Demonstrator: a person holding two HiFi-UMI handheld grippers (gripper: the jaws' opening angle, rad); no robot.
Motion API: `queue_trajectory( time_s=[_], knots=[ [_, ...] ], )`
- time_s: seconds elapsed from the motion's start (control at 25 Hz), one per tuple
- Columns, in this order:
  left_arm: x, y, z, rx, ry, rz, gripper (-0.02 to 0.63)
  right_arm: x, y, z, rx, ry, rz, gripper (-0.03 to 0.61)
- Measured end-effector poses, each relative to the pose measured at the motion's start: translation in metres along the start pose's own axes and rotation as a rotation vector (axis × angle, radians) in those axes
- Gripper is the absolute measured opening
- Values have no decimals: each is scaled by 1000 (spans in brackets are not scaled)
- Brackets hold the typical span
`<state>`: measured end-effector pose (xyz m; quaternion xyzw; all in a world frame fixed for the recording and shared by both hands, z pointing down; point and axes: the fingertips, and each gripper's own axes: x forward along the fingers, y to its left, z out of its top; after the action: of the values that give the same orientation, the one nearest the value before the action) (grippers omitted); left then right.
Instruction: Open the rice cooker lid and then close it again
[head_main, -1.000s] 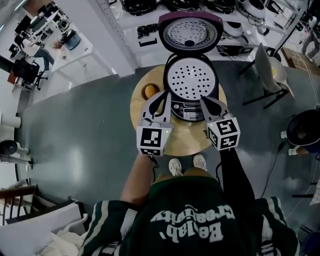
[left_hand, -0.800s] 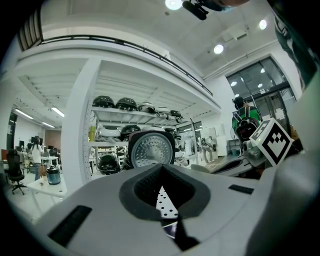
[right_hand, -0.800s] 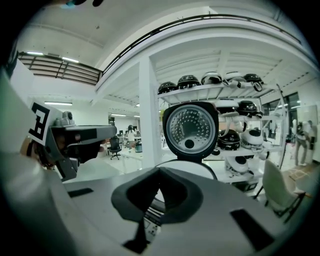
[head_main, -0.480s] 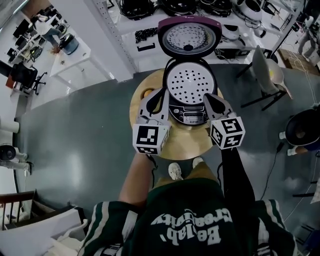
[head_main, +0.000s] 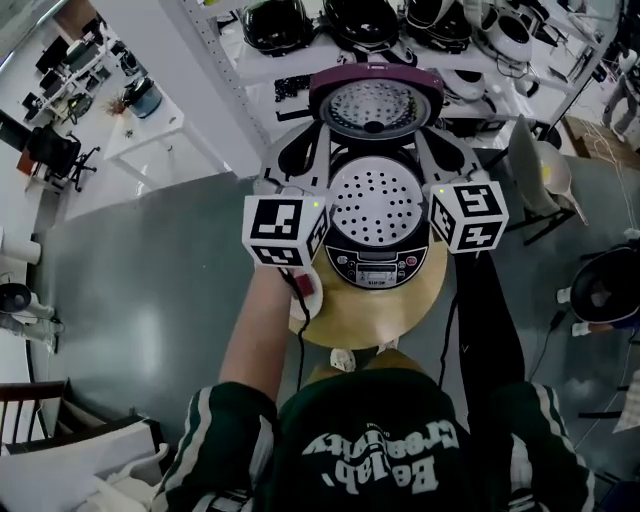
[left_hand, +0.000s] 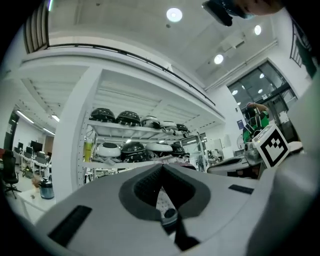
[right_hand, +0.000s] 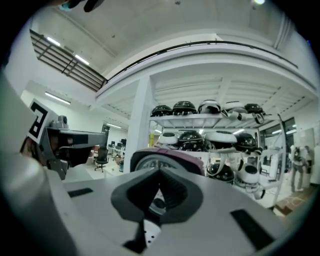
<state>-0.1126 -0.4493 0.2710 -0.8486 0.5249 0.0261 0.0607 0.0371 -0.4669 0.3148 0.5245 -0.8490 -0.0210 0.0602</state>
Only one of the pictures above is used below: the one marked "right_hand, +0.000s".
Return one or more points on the ceiling strip light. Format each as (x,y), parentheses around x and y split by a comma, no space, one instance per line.
(82,60)
(53,41)
(58,98)

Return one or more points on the black balcony handrail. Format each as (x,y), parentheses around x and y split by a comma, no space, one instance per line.
(200,45)

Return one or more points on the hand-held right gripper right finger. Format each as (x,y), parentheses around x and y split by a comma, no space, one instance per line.
(212,220)

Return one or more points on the white metal shelf rack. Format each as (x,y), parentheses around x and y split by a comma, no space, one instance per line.
(142,112)

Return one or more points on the black office chair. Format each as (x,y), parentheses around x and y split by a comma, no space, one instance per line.
(102,158)

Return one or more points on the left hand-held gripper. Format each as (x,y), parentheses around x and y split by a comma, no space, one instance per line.
(37,120)

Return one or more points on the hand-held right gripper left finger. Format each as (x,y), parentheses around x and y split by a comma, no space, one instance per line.
(100,212)

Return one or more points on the purple rice cooker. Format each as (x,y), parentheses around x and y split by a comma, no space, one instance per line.
(190,160)

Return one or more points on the white desks with monitors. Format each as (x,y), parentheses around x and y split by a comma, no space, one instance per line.
(117,147)

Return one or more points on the rack of black and white helmets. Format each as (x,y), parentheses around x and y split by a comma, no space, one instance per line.
(222,145)

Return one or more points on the white rectangular table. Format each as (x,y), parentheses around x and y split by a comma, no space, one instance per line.
(117,172)

